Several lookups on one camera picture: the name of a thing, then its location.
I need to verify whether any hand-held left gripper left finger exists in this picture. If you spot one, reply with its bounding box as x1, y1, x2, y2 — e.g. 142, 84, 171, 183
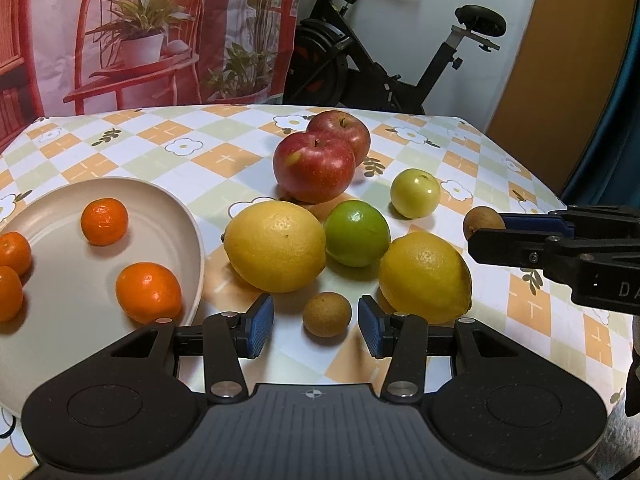
75, 294, 276, 405

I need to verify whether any brown kiwi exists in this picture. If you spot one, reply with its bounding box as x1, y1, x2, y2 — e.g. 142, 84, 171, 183
302, 292, 353, 338
463, 206, 506, 242

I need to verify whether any black exercise bike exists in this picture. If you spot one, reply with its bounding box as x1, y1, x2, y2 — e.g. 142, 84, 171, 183
282, 0, 507, 116

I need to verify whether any red apple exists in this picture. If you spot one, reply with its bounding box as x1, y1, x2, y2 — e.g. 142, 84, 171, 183
273, 132, 357, 204
306, 111, 371, 167

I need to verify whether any green apple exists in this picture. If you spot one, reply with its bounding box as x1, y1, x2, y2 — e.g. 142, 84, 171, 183
323, 200, 391, 267

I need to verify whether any orange mandarin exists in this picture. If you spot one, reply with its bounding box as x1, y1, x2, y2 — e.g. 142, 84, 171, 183
115, 262, 183, 325
0, 265, 24, 323
0, 231, 33, 290
81, 198, 129, 247

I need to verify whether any yellow-green apple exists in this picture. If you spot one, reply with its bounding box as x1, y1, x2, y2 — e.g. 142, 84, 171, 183
390, 168, 441, 219

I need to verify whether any beige plate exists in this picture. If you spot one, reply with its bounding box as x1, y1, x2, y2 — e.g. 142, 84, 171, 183
0, 177, 205, 418

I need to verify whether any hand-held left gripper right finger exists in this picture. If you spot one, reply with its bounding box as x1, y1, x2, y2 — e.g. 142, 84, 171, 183
357, 294, 548, 405

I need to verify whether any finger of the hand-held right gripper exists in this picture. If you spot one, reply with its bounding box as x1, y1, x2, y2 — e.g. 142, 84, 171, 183
500, 210, 576, 239
467, 227, 568, 270

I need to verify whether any wooden door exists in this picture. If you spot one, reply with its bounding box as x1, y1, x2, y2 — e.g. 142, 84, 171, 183
487, 0, 636, 196

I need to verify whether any printed wall backdrop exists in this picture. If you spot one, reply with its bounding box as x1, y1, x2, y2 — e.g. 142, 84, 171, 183
0, 0, 308, 128

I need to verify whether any yellow lemon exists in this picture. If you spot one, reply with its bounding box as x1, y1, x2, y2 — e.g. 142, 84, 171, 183
223, 200, 327, 294
378, 231, 473, 325

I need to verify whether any checked flower tablecloth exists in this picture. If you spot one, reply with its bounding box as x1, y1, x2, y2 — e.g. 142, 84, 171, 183
0, 104, 633, 461

